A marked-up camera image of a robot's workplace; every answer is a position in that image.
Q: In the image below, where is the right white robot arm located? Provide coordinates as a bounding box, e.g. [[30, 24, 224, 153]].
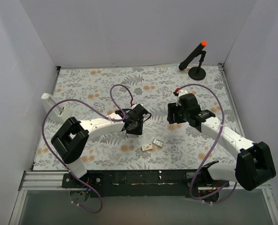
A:
[[167, 90, 276, 191]]

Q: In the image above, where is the staple tray with staples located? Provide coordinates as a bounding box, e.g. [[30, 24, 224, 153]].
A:
[[152, 138, 164, 147]]

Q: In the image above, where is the white metronome device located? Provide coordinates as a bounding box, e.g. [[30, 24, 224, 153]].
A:
[[41, 93, 72, 124]]

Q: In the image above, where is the black microphone orange tip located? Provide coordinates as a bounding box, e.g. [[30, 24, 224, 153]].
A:
[[178, 40, 207, 71]]

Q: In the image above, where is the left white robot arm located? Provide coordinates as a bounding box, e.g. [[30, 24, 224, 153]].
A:
[[51, 104, 150, 188]]

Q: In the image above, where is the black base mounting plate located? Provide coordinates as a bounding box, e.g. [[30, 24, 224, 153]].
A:
[[61, 170, 230, 197]]

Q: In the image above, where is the staple box sleeve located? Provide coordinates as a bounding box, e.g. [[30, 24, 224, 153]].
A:
[[141, 143, 153, 151]]

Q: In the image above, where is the floral table mat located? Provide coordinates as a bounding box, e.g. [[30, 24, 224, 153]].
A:
[[32, 65, 250, 171]]

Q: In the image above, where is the black microphone stand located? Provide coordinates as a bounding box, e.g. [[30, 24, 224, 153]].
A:
[[188, 51, 206, 81]]

